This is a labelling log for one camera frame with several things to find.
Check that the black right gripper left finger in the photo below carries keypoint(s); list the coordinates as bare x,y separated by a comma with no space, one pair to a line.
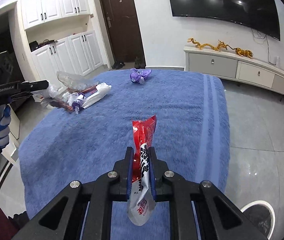
83,211

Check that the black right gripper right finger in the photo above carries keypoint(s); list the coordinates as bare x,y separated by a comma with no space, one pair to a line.
197,210

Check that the red white snack packet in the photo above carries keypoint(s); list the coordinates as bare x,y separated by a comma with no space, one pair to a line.
141,204

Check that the white plastic packaging bag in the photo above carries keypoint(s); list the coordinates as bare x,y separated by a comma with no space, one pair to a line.
102,90

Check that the white round trash bin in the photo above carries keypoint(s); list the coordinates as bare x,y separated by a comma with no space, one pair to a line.
262,215

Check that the blue towel table cover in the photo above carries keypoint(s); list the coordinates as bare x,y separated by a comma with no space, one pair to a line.
192,133

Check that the red purple wrapper pile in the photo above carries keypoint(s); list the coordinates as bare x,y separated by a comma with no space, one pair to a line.
49,97

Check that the clear plastic bag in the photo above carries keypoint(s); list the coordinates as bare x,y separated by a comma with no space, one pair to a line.
75,81

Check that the black shoes pair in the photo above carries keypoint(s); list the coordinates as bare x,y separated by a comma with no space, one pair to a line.
118,65

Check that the purple crumpled wrapper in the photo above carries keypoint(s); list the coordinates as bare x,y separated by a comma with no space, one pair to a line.
140,76

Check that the brown shoes pair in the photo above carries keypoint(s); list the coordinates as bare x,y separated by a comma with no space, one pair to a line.
138,63

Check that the brown entrance door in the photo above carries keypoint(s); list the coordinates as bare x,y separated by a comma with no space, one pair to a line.
123,30

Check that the white TV cabinet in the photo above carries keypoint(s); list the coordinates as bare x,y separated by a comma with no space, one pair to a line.
233,67

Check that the gold tiger figurine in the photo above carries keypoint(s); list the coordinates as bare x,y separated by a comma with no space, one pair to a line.
245,53

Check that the gold dragon figurine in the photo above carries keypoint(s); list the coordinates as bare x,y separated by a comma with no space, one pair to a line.
218,47

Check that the white wall cupboards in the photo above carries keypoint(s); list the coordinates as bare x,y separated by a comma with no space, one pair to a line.
66,40

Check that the black wall television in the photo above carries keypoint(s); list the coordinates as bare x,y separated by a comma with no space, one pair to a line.
261,15

